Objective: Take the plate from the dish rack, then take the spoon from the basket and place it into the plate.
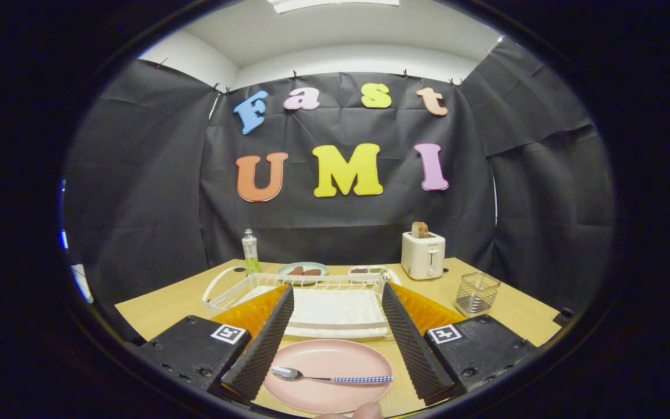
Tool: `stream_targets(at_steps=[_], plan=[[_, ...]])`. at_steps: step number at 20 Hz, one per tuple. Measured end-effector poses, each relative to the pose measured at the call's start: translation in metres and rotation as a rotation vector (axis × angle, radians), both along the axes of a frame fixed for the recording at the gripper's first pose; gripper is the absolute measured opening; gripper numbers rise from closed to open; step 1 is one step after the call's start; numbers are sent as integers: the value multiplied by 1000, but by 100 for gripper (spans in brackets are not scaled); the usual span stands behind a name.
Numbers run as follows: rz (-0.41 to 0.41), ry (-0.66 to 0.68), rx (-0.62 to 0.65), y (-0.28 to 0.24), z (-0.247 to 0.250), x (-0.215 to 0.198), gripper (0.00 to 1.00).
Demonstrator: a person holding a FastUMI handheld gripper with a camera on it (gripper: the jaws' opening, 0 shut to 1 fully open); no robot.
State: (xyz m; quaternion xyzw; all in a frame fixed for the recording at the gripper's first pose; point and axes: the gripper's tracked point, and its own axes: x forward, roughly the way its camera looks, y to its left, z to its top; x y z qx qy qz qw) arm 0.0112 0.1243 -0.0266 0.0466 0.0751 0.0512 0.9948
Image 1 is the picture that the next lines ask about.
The brown meat patty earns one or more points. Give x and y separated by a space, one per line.
312 272
295 270

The white divided tray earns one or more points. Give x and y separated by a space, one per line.
386 271

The brown toast slice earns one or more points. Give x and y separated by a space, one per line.
419 229

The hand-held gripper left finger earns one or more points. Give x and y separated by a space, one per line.
265 343

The clear bottle with green liquid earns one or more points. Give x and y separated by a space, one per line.
250 250

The pink plate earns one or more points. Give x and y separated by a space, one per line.
335 400

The white toaster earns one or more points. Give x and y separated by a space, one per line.
422 259

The light green plate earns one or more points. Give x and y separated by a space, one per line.
284 267

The black backdrop cloth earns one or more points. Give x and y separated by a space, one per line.
341 227

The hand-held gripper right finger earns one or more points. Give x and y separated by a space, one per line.
413 343

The ceiling light panel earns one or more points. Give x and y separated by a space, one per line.
335 4

